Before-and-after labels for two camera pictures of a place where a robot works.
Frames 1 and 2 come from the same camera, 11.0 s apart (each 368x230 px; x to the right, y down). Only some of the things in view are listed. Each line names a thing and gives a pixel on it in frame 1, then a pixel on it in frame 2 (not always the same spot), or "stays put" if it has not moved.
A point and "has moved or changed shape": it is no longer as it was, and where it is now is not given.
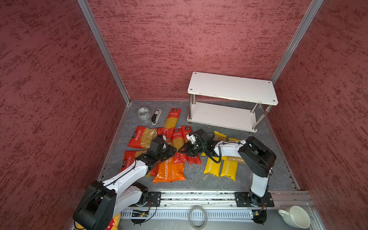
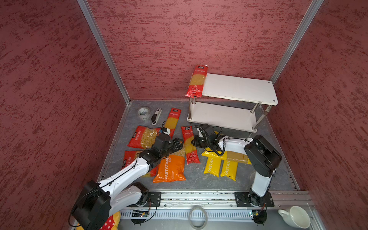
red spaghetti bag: [171, 120] stays put
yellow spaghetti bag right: [228, 169] stays put
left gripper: [171, 151] stays put
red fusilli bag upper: [142, 138] stays put
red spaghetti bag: [186, 130] → [198, 79]
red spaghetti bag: [181, 157] has moved or changed shape
